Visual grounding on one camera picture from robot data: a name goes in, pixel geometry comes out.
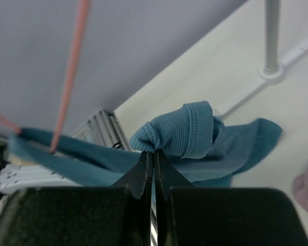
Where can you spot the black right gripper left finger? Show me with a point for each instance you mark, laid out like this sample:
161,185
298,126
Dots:
115,215

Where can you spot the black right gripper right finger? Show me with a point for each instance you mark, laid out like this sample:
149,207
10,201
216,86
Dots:
187,215

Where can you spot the teal tank top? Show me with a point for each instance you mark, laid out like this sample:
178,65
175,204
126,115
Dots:
196,143

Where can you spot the pink wire hanger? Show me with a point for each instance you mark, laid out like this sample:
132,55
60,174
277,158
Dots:
80,24

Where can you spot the white metal clothes rack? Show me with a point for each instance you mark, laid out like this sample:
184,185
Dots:
273,69

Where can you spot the aluminium mounting rail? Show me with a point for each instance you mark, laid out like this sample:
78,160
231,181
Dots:
103,129

